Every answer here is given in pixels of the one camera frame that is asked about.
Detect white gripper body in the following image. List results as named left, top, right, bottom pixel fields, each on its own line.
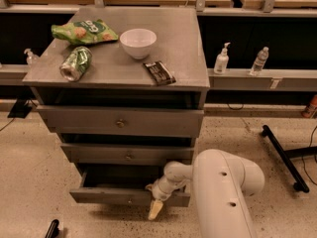
left=152, top=177, right=174, bottom=201

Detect grey bottom drawer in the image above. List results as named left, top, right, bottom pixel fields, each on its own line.
left=68, top=164, right=191, bottom=208

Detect grey drawer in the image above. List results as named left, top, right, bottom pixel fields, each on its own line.
left=68, top=164, right=191, bottom=208
left=38, top=105, right=204, bottom=138
left=61, top=143, right=194, bottom=166

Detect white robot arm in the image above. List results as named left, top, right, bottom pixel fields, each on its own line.
left=148, top=149, right=264, bottom=238

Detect grey middle drawer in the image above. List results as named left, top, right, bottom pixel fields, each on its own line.
left=61, top=143, right=194, bottom=166

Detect grey drawer cabinet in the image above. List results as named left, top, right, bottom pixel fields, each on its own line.
left=22, top=5, right=211, bottom=208

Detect grey top drawer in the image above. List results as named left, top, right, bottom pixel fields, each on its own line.
left=38, top=105, right=204, bottom=138

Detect black object at floor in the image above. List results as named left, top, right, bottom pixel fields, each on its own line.
left=45, top=219, right=59, bottom=238

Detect black snack wrapper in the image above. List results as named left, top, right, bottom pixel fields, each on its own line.
left=144, top=60, right=176, bottom=85

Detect black stand base legs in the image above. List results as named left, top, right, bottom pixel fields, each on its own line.
left=262, top=125, right=317, bottom=193

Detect white pump sanitizer bottle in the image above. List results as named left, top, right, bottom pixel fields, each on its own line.
left=214, top=43, right=229, bottom=74

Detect white bowl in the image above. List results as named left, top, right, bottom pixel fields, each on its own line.
left=120, top=29, right=157, bottom=60

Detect green soda can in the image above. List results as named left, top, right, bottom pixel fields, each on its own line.
left=59, top=46, right=92, bottom=82

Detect black floor box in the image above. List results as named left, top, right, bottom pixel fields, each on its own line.
left=8, top=99, right=32, bottom=118

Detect clear water bottle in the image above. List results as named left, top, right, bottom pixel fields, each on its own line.
left=250, top=47, right=268, bottom=76

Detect green chip bag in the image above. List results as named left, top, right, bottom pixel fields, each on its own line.
left=51, top=19, right=118, bottom=46

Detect small clear pump bottle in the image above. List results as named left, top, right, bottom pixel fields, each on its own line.
left=24, top=49, right=39, bottom=65

